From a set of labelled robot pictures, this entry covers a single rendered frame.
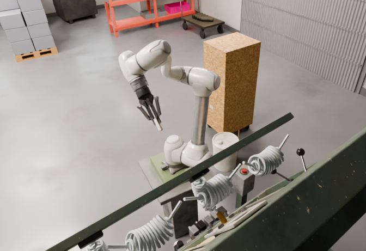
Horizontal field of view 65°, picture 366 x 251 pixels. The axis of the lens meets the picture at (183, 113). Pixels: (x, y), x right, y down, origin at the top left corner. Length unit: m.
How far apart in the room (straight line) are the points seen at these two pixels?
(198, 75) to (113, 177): 2.01
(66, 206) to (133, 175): 0.77
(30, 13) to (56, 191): 4.40
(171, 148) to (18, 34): 5.52
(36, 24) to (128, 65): 5.73
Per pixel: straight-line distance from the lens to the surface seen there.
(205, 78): 1.86
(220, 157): 0.74
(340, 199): 0.78
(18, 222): 3.53
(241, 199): 2.33
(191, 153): 2.10
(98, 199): 3.37
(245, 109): 3.76
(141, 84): 1.48
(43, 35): 7.20
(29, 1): 7.03
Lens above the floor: 2.48
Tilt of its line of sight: 35 degrees down
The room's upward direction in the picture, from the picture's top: 4 degrees counter-clockwise
